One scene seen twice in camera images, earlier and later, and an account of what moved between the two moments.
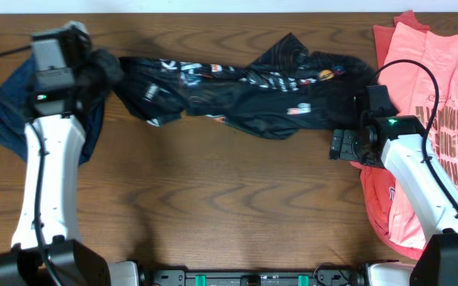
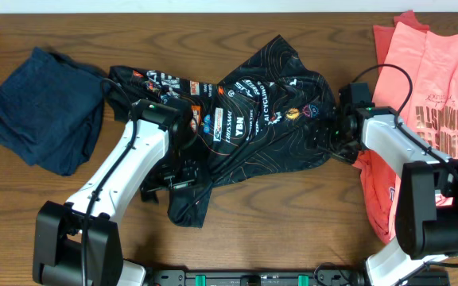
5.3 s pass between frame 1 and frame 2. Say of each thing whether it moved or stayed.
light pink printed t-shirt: stayed
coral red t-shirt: stayed
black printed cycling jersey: moved
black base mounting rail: stayed
